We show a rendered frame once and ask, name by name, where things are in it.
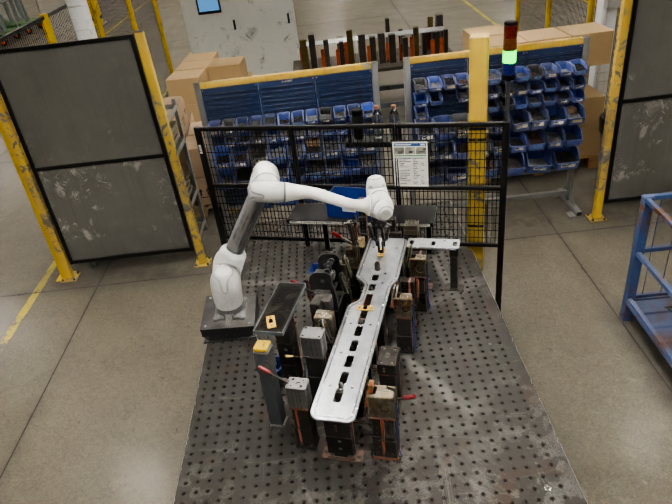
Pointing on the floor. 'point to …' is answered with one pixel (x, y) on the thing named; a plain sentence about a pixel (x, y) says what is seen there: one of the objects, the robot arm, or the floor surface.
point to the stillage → (656, 326)
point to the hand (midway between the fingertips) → (380, 245)
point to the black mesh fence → (367, 175)
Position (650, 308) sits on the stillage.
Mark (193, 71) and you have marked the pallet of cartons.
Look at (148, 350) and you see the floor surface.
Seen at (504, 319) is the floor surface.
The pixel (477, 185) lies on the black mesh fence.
